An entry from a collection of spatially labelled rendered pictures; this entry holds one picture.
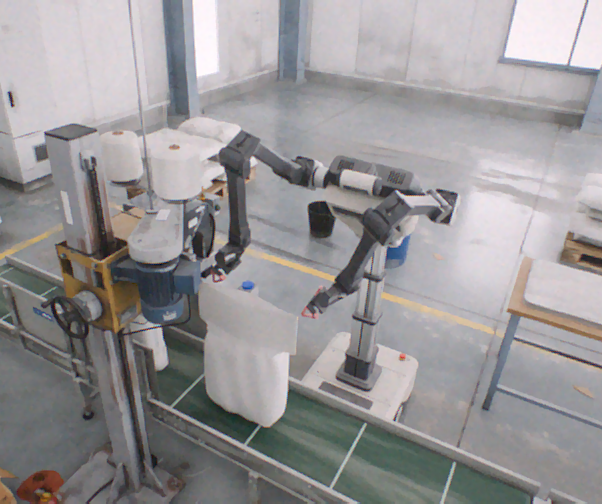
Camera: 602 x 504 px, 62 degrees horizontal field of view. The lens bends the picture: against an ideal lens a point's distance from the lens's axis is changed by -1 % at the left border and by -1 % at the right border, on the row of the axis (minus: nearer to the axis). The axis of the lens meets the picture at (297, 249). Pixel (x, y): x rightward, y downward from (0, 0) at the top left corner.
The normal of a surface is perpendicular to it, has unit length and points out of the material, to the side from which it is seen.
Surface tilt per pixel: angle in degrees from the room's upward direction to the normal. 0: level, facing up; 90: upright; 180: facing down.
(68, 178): 90
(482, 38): 90
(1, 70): 90
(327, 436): 0
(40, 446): 0
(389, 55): 90
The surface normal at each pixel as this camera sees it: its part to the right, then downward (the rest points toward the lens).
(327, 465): 0.04, -0.86
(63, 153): -0.48, 0.43
